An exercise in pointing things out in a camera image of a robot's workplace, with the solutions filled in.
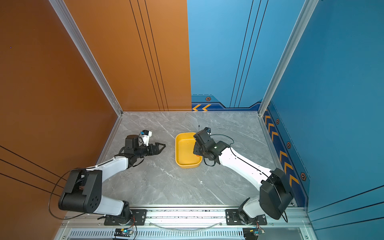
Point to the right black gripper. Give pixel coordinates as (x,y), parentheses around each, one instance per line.
(196,149)

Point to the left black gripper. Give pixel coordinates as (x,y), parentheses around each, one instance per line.
(156,147)

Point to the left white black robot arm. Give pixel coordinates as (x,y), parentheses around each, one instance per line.
(83,190)

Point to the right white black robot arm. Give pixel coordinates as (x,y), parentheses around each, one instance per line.
(275,191)

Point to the yellow plastic bin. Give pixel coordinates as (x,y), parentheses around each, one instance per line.
(184,151)

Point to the left green circuit board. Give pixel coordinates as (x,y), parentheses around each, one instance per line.
(123,233)

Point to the right circuit board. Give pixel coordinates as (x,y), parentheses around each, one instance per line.
(252,233)

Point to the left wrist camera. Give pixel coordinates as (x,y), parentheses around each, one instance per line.
(145,136)

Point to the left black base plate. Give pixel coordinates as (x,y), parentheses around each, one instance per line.
(135,217)

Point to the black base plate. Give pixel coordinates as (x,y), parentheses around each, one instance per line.
(135,217)
(234,217)

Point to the aluminium front rail frame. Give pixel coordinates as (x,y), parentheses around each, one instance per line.
(187,222)

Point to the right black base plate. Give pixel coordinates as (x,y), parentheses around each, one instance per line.
(234,217)

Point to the left aluminium corner post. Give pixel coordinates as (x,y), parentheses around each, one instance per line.
(75,34)

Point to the aluminium corner post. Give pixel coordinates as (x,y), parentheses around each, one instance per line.
(75,34)
(292,43)

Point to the right aluminium corner post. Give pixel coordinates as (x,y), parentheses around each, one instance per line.
(292,43)

